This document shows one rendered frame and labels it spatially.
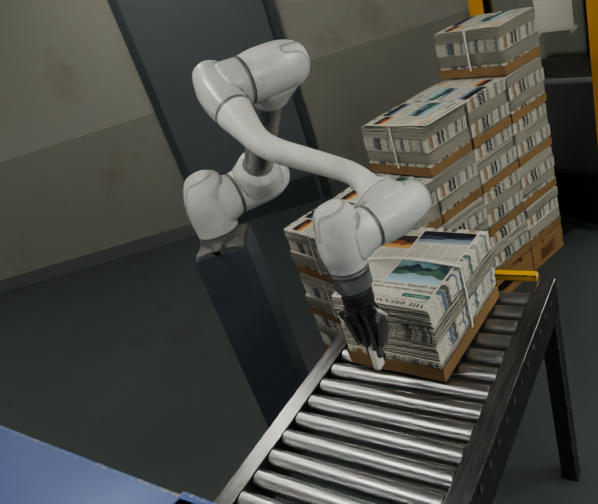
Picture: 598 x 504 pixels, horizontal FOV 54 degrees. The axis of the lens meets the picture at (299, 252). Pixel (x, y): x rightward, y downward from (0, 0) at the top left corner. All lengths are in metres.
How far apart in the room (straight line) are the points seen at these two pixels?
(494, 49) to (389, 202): 1.73
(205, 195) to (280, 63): 0.62
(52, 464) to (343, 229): 0.85
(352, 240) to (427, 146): 1.35
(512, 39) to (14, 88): 3.70
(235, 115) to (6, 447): 1.08
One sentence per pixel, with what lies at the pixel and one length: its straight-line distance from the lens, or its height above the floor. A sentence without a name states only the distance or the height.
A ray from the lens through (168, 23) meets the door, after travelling 4.69.
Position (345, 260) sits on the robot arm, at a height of 1.24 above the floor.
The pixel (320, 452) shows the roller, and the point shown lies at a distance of 1.48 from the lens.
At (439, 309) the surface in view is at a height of 1.00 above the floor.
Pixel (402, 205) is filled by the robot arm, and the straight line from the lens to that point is 1.30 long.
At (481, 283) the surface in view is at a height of 0.91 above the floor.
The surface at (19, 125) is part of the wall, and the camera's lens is 5.27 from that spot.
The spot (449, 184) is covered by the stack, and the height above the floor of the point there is 0.76.
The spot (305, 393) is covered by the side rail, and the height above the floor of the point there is 0.80.
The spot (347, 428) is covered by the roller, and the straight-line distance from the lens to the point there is 1.50.
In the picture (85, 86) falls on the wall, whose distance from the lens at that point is 4.99.
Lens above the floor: 1.82
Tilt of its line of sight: 26 degrees down
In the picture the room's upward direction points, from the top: 19 degrees counter-clockwise
